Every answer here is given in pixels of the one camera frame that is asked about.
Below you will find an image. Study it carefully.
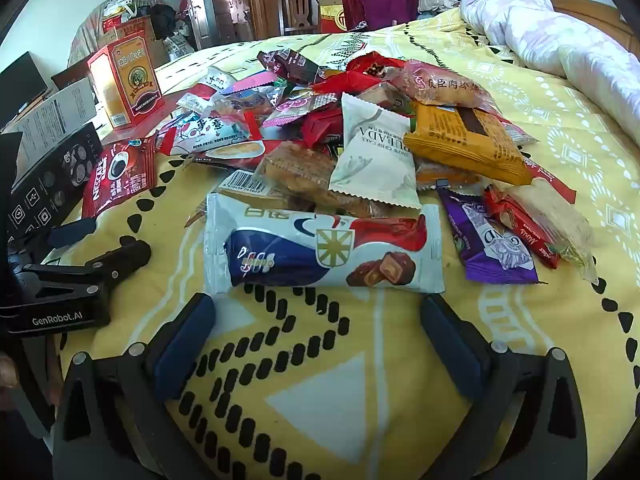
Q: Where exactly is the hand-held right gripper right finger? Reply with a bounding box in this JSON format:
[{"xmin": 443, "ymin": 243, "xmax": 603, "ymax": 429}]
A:
[{"xmin": 420, "ymin": 294, "xmax": 588, "ymax": 480}]

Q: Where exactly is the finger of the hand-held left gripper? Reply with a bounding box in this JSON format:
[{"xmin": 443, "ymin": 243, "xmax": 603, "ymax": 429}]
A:
[
  {"xmin": 22, "ymin": 240, "xmax": 152, "ymax": 297},
  {"xmin": 47, "ymin": 217, "xmax": 97, "ymax": 249}
]

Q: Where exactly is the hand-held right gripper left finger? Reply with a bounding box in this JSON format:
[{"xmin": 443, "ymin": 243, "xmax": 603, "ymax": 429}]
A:
[{"xmin": 52, "ymin": 292, "xmax": 226, "ymax": 480}]

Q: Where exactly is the red candy packet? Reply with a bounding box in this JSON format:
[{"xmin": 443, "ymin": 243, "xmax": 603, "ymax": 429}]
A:
[{"xmin": 482, "ymin": 185, "xmax": 561, "ymax": 270}]

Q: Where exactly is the brown crisp bar packet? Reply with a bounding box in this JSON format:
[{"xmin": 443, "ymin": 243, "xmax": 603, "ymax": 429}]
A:
[{"xmin": 255, "ymin": 140, "xmax": 401, "ymax": 218}]

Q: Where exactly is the white cake packet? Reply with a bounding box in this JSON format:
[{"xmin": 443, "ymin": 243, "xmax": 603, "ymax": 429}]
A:
[{"xmin": 327, "ymin": 92, "xmax": 423, "ymax": 209}]

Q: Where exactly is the pile of assorted snack packets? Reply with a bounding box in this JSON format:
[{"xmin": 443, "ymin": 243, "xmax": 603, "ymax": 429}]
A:
[{"xmin": 155, "ymin": 49, "xmax": 601, "ymax": 296}]

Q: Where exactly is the black printed box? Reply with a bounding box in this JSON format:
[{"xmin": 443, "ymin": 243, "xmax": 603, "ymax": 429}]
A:
[{"xmin": 7, "ymin": 122, "xmax": 105, "ymax": 251}]

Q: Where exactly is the red coffee sachet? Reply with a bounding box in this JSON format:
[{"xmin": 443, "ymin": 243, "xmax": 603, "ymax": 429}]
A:
[{"xmin": 81, "ymin": 136, "xmax": 158, "ymax": 220}]

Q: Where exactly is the purple snack packet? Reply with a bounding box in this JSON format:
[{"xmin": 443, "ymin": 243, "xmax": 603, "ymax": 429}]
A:
[{"xmin": 436, "ymin": 187, "xmax": 540, "ymax": 283}]

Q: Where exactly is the white cardboard box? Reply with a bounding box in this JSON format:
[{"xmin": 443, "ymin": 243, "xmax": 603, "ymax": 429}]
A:
[{"xmin": 2, "ymin": 76, "xmax": 98, "ymax": 171}]

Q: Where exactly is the white blue chocolate packet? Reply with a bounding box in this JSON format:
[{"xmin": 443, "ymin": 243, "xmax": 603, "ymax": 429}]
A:
[{"xmin": 204, "ymin": 192, "xmax": 446, "ymax": 295}]

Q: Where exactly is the white red cartoon packet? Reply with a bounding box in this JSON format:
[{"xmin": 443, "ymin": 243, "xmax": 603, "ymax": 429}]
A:
[{"xmin": 155, "ymin": 112, "xmax": 263, "ymax": 157}]

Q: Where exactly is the long red drink sachet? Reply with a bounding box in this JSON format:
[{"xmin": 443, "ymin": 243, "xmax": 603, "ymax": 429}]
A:
[{"xmin": 190, "ymin": 139, "xmax": 281, "ymax": 171}]

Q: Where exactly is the wooden chair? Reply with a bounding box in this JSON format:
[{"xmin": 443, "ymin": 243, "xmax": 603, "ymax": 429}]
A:
[
  {"xmin": 274, "ymin": 0, "xmax": 326, "ymax": 37},
  {"xmin": 50, "ymin": 57, "xmax": 96, "ymax": 91}
]

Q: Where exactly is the black television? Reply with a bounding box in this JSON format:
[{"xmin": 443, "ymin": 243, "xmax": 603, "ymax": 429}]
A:
[{"xmin": 0, "ymin": 52, "xmax": 49, "ymax": 128}]

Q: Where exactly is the red orange carton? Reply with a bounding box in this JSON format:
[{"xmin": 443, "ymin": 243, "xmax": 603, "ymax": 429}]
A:
[{"xmin": 86, "ymin": 29, "xmax": 166, "ymax": 132}]

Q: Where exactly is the clear yellowish snack packet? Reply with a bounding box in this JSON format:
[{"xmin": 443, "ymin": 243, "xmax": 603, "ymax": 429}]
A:
[{"xmin": 505, "ymin": 177, "xmax": 598, "ymax": 283}]

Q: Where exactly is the round floral table top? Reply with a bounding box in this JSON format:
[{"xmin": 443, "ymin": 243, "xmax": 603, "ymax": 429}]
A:
[{"xmin": 67, "ymin": 0, "xmax": 173, "ymax": 68}]

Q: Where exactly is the orange biscuit packet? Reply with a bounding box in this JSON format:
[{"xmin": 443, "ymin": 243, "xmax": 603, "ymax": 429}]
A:
[{"xmin": 402, "ymin": 101, "xmax": 533, "ymax": 187}]

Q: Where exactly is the white plastic bag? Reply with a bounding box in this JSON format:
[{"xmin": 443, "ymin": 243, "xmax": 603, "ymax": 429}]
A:
[{"xmin": 164, "ymin": 32, "xmax": 196, "ymax": 61}]

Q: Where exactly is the brown cardboard box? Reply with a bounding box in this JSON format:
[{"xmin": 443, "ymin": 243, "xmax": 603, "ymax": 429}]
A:
[{"xmin": 102, "ymin": 14, "xmax": 171, "ymax": 68}]

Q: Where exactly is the red white shopping bag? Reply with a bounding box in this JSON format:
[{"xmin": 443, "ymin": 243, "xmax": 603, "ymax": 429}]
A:
[{"xmin": 102, "ymin": 0, "xmax": 138, "ymax": 23}]

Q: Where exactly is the black bag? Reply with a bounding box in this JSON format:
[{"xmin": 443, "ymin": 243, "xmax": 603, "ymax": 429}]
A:
[{"xmin": 150, "ymin": 4, "xmax": 188, "ymax": 41}]

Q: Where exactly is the dark brown snack packet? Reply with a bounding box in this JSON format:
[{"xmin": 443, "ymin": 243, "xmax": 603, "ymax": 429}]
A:
[{"xmin": 256, "ymin": 49, "xmax": 323, "ymax": 86}]

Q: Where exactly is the clear pink pastry packet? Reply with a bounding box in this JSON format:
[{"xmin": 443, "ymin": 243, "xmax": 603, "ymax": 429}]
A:
[{"xmin": 387, "ymin": 59, "xmax": 501, "ymax": 113}]

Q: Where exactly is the red gift box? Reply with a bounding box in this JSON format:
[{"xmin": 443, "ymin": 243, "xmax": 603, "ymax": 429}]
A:
[{"xmin": 319, "ymin": 0, "xmax": 361, "ymax": 36}]

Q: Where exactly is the rolled white pink quilt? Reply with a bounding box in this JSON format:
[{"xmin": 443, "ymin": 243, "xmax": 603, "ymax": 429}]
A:
[{"xmin": 460, "ymin": 0, "xmax": 640, "ymax": 136}]

